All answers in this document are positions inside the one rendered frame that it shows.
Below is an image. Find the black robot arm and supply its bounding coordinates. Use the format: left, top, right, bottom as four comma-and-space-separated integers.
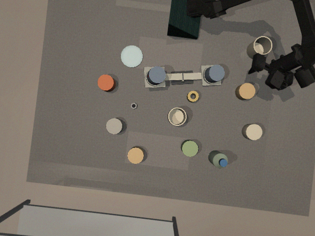
186, 0, 315, 91

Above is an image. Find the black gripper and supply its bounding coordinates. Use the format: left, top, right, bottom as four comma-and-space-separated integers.
248, 53, 294, 86

